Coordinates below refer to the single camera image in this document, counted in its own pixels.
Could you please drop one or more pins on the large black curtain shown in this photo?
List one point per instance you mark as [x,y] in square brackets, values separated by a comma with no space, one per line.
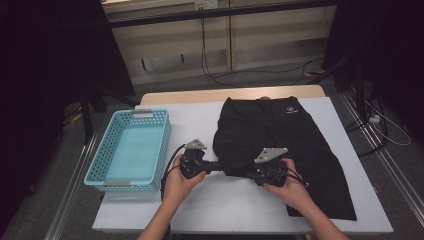
[386,50]
[40,66]

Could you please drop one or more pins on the person's right hand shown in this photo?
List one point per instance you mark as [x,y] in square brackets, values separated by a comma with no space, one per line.
[295,195]

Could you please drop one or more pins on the black metal stand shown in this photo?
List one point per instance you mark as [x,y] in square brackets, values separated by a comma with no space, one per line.
[87,113]
[358,83]

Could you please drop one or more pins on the light wooden table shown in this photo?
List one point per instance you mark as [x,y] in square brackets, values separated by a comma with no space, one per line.
[200,95]

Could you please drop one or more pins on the person's left hand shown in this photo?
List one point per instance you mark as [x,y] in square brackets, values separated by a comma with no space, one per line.
[176,188]

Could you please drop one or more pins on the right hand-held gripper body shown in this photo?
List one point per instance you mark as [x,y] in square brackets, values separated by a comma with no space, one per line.
[270,173]

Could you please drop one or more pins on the black shorts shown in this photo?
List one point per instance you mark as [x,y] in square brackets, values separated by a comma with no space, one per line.
[266,130]

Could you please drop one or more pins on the aluminium floor rail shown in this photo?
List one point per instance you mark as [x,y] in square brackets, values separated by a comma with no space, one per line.
[70,193]
[393,166]

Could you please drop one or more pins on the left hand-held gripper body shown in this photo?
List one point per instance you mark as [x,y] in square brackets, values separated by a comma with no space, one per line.
[195,163]

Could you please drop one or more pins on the black horizontal metal bar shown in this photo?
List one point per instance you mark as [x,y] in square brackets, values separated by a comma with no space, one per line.
[216,13]

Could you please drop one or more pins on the yellow floor tape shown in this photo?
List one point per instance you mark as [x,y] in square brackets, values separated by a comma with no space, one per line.
[315,72]
[76,117]

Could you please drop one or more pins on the white power plug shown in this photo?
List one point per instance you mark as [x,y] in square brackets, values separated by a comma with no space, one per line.
[374,119]

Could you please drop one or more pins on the white wall socket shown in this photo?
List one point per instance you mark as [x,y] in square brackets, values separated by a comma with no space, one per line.
[206,4]

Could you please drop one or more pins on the light blue plastic basket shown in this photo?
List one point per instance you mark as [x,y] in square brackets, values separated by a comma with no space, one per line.
[133,150]

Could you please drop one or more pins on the beige wooden cabinet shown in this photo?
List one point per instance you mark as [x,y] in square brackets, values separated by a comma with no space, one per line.
[273,33]

